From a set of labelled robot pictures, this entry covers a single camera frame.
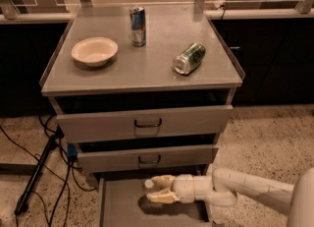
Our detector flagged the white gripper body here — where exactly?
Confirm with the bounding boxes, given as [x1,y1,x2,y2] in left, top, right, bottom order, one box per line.
[172,174,213,203]

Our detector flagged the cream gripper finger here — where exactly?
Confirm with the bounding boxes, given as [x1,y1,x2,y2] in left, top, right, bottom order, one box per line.
[146,188,180,204]
[151,175,176,189]

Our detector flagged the clear plastic water bottle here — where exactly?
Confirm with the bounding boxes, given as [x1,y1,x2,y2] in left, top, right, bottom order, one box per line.
[142,179,162,194]

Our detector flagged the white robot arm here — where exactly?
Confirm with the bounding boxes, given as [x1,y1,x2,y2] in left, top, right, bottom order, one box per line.
[144,168,314,227]

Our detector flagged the grey middle drawer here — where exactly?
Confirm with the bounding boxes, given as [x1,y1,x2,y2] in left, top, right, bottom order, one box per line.
[78,144,218,173]

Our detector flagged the grey drawer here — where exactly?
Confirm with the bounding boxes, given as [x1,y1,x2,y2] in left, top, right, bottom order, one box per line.
[78,144,218,173]
[57,105,233,142]
[96,166,225,227]

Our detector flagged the grey bottom drawer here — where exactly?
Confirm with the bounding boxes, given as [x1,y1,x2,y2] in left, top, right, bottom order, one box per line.
[96,166,225,227]

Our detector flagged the grey top drawer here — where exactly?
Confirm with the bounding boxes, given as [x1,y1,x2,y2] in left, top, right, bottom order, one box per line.
[57,105,233,142]

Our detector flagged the grey drawer cabinet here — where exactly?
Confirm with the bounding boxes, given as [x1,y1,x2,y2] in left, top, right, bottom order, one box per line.
[38,3,246,186]

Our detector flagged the blue box under cabinet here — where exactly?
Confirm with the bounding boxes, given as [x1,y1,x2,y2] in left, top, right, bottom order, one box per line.
[67,143,78,157]

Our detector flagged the green soda can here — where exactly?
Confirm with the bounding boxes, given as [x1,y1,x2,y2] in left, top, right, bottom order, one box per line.
[173,42,206,76]

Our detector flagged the black bar on floor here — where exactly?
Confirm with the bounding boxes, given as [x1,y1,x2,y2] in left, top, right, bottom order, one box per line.
[14,135,56,216]

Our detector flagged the white bowl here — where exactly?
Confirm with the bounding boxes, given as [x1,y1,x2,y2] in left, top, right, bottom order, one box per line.
[71,37,118,67]

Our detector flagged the blue silver energy drink can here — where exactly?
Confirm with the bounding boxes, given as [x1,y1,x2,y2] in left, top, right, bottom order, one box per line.
[130,6,146,46]

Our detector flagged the black middle drawer handle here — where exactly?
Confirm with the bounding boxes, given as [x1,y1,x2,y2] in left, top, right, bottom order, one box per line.
[137,155,161,165]

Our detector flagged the black drawer handle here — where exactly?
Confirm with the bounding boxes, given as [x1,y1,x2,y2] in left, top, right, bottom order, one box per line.
[137,155,161,165]
[133,118,163,128]

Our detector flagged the black top drawer handle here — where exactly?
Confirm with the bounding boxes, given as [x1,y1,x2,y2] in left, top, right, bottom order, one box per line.
[133,118,163,128]

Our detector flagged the black floor cables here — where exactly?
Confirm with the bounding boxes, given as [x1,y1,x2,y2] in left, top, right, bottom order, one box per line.
[0,114,98,227]

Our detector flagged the far right metal bracket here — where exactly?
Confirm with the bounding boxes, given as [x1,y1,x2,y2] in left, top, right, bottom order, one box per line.
[295,0,314,14]

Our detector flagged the metal bracket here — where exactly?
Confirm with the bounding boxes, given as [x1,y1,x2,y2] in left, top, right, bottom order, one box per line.
[0,0,19,20]
[295,0,314,14]

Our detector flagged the far left metal bracket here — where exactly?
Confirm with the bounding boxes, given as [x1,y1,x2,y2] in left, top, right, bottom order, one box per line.
[0,0,19,20]

